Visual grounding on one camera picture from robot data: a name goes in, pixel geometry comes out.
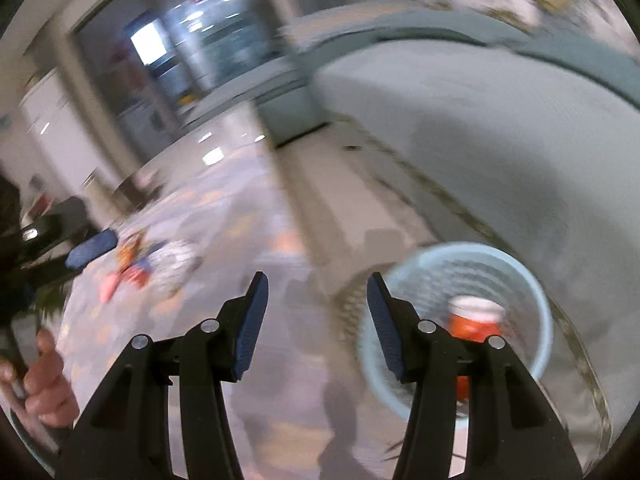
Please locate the sliding glass door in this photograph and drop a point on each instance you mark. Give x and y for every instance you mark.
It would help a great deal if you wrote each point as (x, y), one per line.
(190, 45)

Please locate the teal sectional sofa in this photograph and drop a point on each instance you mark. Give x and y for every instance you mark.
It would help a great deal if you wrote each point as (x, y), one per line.
(475, 135)

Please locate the white refrigerator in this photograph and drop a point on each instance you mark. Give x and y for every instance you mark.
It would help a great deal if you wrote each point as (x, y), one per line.
(47, 130)

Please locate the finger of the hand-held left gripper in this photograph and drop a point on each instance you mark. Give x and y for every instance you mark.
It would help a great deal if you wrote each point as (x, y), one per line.
(92, 249)

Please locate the blue and white milk carton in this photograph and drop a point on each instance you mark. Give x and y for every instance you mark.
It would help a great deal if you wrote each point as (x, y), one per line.
(172, 262)

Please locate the light blue perforated plastic basket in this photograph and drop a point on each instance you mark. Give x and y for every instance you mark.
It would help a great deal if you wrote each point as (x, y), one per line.
(527, 300)

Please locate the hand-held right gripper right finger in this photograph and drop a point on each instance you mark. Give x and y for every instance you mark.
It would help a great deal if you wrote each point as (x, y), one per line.
(386, 322)

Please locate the pink plastic wrapper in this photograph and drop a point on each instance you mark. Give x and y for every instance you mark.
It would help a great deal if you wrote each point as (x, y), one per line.
(110, 286)

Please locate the orange and white bottle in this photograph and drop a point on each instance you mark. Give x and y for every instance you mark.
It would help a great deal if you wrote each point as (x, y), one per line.
(472, 322)

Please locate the teal flat pillow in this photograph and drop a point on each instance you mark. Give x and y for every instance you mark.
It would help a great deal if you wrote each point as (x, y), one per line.
(435, 25)
(585, 67)

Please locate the orange snack packet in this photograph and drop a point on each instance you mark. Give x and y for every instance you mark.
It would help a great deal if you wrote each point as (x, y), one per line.
(131, 249)

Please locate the person's left hand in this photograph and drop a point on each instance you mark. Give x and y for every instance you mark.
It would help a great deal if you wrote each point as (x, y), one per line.
(50, 390)

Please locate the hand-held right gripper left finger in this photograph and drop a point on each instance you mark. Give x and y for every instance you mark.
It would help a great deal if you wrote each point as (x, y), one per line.
(250, 332)

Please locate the brown cup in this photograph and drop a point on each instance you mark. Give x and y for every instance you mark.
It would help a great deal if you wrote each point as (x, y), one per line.
(140, 191)

